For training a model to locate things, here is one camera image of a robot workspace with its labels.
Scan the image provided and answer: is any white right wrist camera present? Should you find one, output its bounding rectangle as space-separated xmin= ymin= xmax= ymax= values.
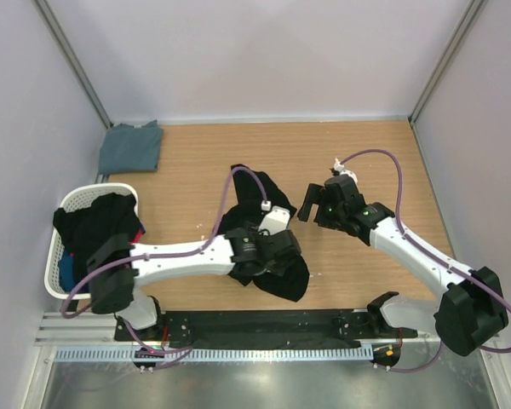
xmin=330 ymin=158 xmax=358 ymax=183

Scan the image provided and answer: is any pink garment in basket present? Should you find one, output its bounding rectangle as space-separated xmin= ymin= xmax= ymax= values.
xmin=133 ymin=228 xmax=146 ymax=243

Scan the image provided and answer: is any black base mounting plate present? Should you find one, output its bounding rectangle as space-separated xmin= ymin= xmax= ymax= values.
xmin=137 ymin=309 xmax=417 ymax=350

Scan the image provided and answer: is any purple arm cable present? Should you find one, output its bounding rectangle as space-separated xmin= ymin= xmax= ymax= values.
xmin=338 ymin=148 xmax=511 ymax=353
xmin=59 ymin=165 xmax=270 ymax=320

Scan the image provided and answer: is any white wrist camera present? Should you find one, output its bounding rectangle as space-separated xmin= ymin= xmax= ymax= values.
xmin=258 ymin=200 xmax=290 ymax=235
xmin=330 ymin=158 xmax=358 ymax=183

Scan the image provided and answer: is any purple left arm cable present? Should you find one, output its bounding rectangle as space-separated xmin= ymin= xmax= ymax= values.
xmin=59 ymin=165 xmax=270 ymax=320

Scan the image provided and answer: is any black clothes pile in basket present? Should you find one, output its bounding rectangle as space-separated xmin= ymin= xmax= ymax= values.
xmin=53 ymin=193 xmax=144 ymax=283

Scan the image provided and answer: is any black t-shirt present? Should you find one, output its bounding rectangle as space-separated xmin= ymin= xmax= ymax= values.
xmin=217 ymin=164 xmax=309 ymax=302

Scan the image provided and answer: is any folded teal t-shirt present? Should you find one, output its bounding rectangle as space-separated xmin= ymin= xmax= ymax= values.
xmin=98 ymin=120 xmax=164 ymax=176

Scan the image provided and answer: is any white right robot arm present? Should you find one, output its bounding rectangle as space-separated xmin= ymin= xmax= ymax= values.
xmin=297 ymin=175 xmax=508 ymax=356

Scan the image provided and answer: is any blue garment in basket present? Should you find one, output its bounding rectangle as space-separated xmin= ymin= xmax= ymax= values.
xmin=58 ymin=252 xmax=77 ymax=293

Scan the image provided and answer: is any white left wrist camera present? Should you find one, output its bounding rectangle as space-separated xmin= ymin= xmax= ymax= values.
xmin=258 ymin=200 xmax=290 ymax=235

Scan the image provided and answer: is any slotted cable duct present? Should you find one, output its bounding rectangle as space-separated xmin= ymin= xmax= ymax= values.
xmin=55 ymin=344 xmax=374 ymax=363

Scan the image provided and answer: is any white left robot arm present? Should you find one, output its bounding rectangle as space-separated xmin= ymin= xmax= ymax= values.
xmin=87 ymin=228 xmax=301 ymax=341

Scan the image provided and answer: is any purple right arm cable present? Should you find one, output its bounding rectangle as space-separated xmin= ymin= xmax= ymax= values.
xmin=338 ymin=148 xmax=511 ymax=353

